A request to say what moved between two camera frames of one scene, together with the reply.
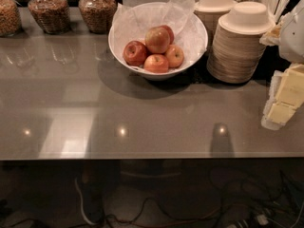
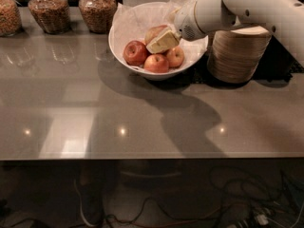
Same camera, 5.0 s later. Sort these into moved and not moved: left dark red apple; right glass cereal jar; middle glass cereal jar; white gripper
Moved: white gripper
Not moved: middle glass cereal jar; left dark red apple; right glass cereal jar
